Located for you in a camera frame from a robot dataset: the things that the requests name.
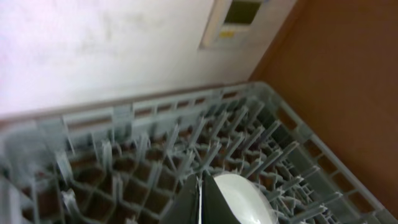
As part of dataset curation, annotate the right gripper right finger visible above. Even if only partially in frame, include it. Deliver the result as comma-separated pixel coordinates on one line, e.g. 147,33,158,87
201,172,240,224

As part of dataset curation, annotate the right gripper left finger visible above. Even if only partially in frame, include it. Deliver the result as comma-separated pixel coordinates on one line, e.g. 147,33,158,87
160,174,200,224

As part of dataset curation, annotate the grey round plate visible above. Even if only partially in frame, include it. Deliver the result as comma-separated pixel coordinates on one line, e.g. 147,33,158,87
214,173,278,224

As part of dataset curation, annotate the grey plastic dishwasher rack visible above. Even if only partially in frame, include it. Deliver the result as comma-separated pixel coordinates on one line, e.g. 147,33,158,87
1,82,397,223

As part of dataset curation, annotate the beige wall control panel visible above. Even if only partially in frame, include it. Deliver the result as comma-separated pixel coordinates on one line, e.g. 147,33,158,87
198,0,268,50

